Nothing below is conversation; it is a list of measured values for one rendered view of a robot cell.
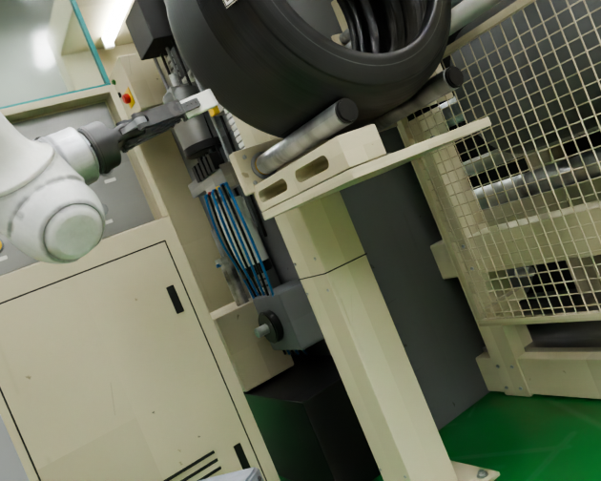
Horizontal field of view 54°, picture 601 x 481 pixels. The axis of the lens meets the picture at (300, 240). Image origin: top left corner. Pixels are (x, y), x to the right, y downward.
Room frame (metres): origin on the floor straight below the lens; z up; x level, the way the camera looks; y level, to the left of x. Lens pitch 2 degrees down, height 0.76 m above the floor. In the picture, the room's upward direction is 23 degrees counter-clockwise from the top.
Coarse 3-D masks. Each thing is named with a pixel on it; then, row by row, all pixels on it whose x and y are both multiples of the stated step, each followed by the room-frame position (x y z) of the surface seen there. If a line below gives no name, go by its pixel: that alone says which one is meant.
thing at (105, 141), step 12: (84, 132) 0.88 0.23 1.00; (96, 132) 0.88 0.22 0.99; (108, 132) 0.88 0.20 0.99; (120, 132) 0.89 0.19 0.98; (132, 132) 0.90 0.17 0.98; (144, 132) 0.93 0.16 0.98; (96, 144) 0.87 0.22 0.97; (108, 144) 0.88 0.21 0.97; (120, 144) 0.92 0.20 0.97; (96, 156) 0.88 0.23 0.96; (108, 156) 0.88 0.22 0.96; (120, 156) 0.90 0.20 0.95; (108, 168) 0.90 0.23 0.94
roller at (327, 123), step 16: (336, 112) 1.00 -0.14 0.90; (352, 112) 1.01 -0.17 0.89; (304, 128) 1.10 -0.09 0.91; (320, 128) 1.06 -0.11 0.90; (336, 128) 1.03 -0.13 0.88; (288, 144) 1.16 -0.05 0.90; (304, 144) 1.12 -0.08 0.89; (256, 160) 1.30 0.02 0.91; (272, 160) 1.23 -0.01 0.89; (288, 160) 1.21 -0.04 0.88
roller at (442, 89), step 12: (444, 72) 1.15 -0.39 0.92; (456, 72) 1.15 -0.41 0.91; (432, 84) 1.18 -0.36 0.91; (444, 84) 1.15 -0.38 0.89; (456, 84) 1.15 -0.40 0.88; (420, 96) 1.21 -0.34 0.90; (432, 96) 1.19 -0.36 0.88; (396, 108) 1.28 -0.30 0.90; (408, 108) 1.26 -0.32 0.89; (420, 108) 1.25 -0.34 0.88; (384, 120) 1.33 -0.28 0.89; (396, 120) 1.31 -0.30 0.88
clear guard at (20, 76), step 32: (0, 0) 1.48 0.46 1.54; (32, 0) 1.52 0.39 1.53; (64, 0) 1.55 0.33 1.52; (0, 32) 1.46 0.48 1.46; (32, 32) 1.50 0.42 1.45; (64, 32) 1.54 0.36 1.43; (0, 64) 1.45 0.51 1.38; (32, 64) 1.48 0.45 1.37; (64, 64) 1.52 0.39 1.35; (96, 64) 1.56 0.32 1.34; (0, 96) 1.43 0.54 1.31; (32, 96) 1.47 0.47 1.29
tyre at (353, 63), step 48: (192, 0) 1.03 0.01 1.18; (240, 0) 0.97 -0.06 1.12; (384, 0) 1.40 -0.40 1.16; (432, 0) 1.16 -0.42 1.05; (192, 48) 1.10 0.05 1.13; (240, 48) 1.00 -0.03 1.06; (288, 48) 0.98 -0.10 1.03; (336, 48) 1.01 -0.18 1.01; (384, 48) 1.40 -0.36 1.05; (432, 48) 1.13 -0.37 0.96; (240, 96) 1.10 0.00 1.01; (288, 96) 1.05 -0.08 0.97; (336, 96) 1.04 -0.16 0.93; (384, 96) 1.09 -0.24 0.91
